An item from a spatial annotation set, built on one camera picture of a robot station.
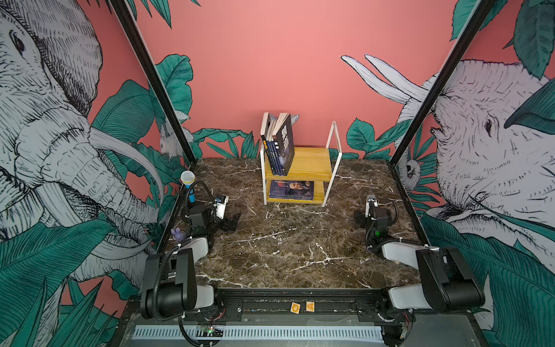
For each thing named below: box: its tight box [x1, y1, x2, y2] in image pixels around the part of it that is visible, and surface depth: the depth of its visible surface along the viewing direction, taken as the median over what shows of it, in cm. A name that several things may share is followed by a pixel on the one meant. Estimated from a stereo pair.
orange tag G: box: [289, 302, 301, 315], surface depth 75 cm
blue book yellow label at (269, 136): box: [265, 118, 282, 177], surface depth 80 cm
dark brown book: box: [260, 112, 279, 176], surface depth 80 cm
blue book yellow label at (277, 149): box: [273, 135, 287, 177], surface depth 81 cm
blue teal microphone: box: [180, 169, 196, 204], surface depth 83 cm
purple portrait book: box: [268, 180, 315, 201], surface depth 100 cm
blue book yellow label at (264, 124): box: [260, 112, 277, 177], surface depth 79 cm
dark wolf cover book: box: [273, 112, 296, 177], surface depth 82 cm
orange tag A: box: [305, 300, 316, 313], surface depth 76 cm
